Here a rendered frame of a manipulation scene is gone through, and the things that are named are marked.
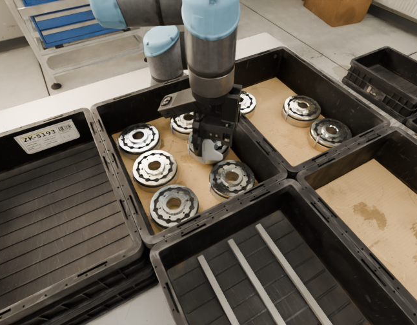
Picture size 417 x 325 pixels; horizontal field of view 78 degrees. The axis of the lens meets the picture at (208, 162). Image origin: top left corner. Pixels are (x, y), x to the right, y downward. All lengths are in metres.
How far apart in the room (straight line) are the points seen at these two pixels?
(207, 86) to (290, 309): 0.41
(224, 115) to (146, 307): 0.45
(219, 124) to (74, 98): 0.77
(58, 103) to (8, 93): 1.62
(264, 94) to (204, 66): 0.48
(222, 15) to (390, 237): 0.53
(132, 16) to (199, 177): 0.35
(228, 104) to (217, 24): 0.14
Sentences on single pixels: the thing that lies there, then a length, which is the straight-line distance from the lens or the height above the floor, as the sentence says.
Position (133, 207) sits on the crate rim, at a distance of 0.50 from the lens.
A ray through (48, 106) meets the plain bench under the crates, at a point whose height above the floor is 0.70.
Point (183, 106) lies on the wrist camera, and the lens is 0.49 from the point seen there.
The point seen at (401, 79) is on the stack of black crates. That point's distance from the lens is 1.85.
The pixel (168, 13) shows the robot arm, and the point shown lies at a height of 1.17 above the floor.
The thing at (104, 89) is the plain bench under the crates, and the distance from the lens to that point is 1.16.
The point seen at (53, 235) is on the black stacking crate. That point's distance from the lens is 0.64.
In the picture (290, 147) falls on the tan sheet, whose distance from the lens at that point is 0.71.
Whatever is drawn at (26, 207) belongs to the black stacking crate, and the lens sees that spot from 0.71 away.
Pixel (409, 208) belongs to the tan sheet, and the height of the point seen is 0.83.
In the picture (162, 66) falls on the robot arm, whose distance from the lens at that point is 0.90.
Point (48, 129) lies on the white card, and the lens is 0.72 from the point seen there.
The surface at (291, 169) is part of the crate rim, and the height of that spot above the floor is 0.93.
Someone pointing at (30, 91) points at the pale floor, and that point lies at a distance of 2.69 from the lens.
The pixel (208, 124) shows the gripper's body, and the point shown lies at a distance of 0.49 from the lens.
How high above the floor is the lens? 1.34
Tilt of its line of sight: 52 degrees down
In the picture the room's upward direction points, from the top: straight up
